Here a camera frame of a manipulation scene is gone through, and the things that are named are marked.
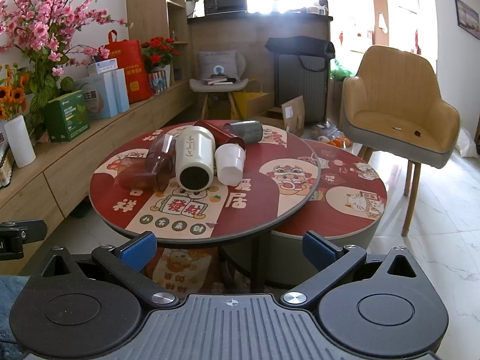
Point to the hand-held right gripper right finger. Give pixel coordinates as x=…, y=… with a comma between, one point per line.
x=319, y=249

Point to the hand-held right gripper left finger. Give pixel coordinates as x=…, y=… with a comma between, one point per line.
x=138, y=250

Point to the translucent dark brown cup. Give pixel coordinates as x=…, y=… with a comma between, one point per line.
x=159, y=157

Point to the tall cream cup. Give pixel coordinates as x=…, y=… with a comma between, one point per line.
x=195, y=148

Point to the small white cup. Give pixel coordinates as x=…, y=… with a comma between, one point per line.
x=229, y=165

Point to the small red cup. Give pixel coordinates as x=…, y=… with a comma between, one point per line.
x=235, y=141

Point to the grey cup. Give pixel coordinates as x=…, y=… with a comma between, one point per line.
x=247, y=131

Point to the dark red cup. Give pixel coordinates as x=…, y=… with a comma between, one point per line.
x=209, y=124

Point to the low round table, red print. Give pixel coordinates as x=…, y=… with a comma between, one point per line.
x=337, y=210

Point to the person's jeans leg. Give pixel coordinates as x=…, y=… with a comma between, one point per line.
x=11, y=307

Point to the round table with red print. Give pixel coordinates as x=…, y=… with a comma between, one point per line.
x=288, y=150

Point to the long wooden sideboard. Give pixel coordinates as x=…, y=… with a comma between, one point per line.
x=75, y=165

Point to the white ribbed vase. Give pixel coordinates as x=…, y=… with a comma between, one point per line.
x=19, y=142

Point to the pile of oranges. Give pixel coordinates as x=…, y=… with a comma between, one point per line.
x=339, y=143

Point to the clear plastic bag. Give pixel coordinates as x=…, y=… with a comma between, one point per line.
x=326, y=131

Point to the brown cardboard package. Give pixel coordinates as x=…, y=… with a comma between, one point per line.
x=293, y=114

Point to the green box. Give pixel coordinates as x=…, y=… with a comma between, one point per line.
x=67, y=118

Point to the sunflower bouquet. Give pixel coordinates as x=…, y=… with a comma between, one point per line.
x=11, y=93

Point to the white and blue box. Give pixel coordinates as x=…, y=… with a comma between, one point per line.
x=108, y=95

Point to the grey ribbed suitcase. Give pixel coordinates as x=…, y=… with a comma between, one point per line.
x=300, y=90

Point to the yellow paper bag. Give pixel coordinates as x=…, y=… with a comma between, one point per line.
x=253, y=101

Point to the small patterned gift box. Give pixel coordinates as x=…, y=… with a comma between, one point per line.
x=157, y=82

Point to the red tote bag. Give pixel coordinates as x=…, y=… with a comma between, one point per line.
x=129, y=71

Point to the green bag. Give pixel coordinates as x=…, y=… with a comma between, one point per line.
x=342, y=71

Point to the grey chair with wooden legs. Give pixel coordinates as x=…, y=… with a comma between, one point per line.
x=215, y=88

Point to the yellow armchair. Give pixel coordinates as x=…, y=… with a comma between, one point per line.
x=393, y=82

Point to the white plastic bag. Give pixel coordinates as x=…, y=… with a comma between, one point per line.
x=468, y=142

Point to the small white box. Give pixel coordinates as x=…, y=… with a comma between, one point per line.
x=103, y=66

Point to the books on chair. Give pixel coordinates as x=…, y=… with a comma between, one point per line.
x=219, y=80

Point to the red rose plant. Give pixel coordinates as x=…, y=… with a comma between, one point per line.
x=159, y=50

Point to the black bag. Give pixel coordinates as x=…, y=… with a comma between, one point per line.
x=296, y=47

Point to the grey cushion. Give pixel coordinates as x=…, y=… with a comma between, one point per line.
x=221, y=63

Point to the wooden counter with dark top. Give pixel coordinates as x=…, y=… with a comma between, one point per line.
x=255, y=30

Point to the pink blossom branches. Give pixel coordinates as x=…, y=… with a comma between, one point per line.
x=41, y=11

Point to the cups on counter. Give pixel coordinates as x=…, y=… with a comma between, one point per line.
x=317, y=6

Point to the tall wooden shelf unit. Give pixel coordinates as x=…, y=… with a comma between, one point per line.
x=150, y=7

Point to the black printer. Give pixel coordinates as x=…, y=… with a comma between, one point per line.
x=225, y=2

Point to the framed wall picture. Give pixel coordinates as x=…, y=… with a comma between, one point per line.
x=468, y=18

